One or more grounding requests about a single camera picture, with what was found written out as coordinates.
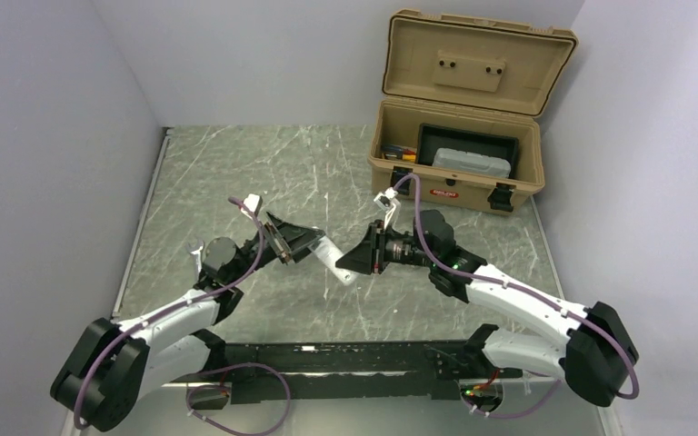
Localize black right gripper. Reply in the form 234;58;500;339
335;220;436;275

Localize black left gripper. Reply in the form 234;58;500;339
227;211;324;285

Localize white remote control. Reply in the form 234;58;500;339
309;235;357;286

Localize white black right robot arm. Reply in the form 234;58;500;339
335;210;640;407

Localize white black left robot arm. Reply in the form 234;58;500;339
50;213;343;431

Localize silver wrench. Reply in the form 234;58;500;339
185;239;204;281

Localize screwdrivers in toolbox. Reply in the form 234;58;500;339
380;144;416;163

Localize grey plastic case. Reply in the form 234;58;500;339
432;148;512;178

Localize black toolbox tray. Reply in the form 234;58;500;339
416;124;519;178

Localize tan plastic toolbox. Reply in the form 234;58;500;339
368;9;579;215

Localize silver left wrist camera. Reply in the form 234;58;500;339
239;193;263;219

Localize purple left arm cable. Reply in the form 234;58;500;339
73;195;266;430

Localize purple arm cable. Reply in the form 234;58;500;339
392;173;642;401
73;195;266;430

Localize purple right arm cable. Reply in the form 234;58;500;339
392;173;642;401

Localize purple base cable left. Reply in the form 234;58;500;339
184;362;293;436

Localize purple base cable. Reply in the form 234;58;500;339
184;362;293;436
466;375;561;421

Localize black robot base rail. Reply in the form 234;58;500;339
204;340;522;404

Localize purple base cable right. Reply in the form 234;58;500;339
466;375;561;421

